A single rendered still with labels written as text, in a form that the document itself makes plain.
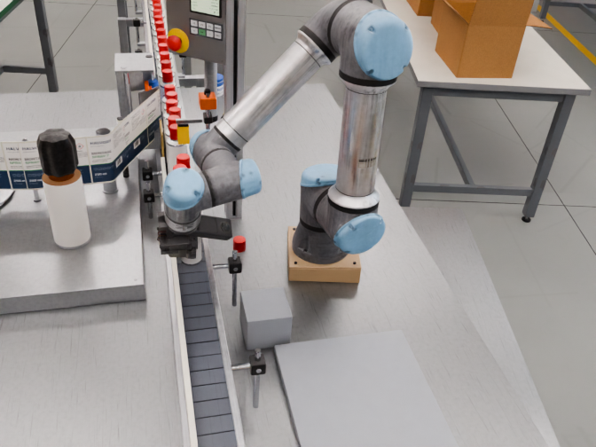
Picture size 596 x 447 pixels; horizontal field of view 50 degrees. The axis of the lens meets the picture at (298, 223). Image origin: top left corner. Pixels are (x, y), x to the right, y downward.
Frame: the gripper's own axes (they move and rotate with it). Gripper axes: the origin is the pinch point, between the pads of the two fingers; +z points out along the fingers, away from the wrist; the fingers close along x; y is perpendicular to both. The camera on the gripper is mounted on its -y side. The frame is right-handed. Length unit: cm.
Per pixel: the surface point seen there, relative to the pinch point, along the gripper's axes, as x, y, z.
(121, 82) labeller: -64, 14, 19
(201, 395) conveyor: 35.8, 1.6, -14.2
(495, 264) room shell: -29, -150, 124
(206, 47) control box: -44.6, -7.4, -19.4
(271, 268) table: 2.3, -20.6, 10.7
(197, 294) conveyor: 10.8, -0.4, 0.1
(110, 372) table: 26.8, 19.4, -3.3
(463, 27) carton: -119, -131, 61
